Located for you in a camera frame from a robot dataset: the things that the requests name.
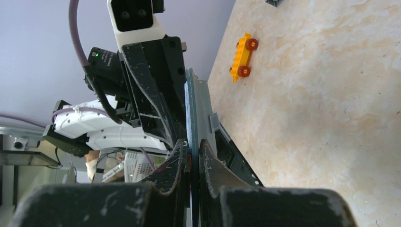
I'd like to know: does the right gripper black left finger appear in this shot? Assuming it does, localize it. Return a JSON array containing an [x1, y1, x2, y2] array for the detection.
[[140, 139, 189, 227]]

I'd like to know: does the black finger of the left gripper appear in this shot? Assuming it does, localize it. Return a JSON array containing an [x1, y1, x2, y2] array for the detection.
[[121, 43, 177, 148], [142, 36, 186, 139]]

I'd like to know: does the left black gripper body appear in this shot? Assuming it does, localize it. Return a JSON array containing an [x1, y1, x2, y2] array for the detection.
[[87, 47, 130, 100]]

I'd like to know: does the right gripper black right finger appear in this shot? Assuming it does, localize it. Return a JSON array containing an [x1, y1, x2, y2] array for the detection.
[[200, 139, 250, 227]]

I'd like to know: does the blue card holder wallet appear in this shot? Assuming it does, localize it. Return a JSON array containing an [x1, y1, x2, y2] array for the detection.
[[184, 68, 219, 227]]

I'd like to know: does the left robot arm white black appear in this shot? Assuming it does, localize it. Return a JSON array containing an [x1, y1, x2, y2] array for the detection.
[[43, 36, 186, 157]]

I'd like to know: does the small yellow red toy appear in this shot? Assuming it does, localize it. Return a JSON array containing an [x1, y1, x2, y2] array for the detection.
[[229, 33, 259, 83]]

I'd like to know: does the grey dumbbell-shaped part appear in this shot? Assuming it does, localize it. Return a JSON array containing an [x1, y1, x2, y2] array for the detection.
[[265, 0, 283, 8]]

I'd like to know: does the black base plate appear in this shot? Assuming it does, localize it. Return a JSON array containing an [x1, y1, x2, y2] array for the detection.
[[215, 123, 264, 187]]

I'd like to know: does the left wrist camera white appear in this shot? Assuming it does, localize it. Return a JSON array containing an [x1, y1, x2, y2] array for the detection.
[[107, 0, 166, 52]]

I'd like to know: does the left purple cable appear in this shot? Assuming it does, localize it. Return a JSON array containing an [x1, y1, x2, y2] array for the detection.
[[0, 0, 157, 171]]

